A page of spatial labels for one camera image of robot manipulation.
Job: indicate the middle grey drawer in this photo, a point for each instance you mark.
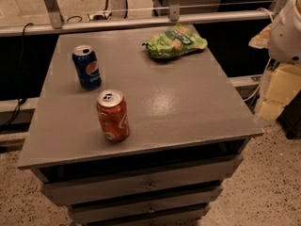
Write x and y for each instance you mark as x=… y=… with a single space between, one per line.
x=145 y=204

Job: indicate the bottom grey drawer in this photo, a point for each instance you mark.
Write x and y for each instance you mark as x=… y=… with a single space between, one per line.
x=159 y=217

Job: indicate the grey drawer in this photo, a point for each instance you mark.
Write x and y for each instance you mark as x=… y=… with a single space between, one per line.
x=102 y=188
x=145 y=204
x=159 y=217

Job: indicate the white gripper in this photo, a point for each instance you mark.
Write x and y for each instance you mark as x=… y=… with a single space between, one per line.
x=287 y=37

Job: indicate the white power strip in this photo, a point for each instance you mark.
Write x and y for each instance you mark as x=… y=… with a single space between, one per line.
x=99 y=16

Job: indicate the metal railing bar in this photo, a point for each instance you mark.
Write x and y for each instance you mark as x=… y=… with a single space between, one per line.
x=202 y=18

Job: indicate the blue pepsi can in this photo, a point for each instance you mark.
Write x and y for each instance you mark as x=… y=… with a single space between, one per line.
x=86 y=66

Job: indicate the grey drawer cabinet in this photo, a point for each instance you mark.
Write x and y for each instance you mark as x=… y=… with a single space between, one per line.
x=179 y=111

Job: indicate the red coke can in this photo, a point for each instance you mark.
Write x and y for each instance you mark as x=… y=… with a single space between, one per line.
x=112 y=113

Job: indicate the top grey drawer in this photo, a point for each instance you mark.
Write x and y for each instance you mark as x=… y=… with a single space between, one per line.
x=102 y=188

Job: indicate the green rice chip bag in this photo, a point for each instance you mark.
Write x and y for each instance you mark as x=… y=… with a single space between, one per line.
x=177 y=41

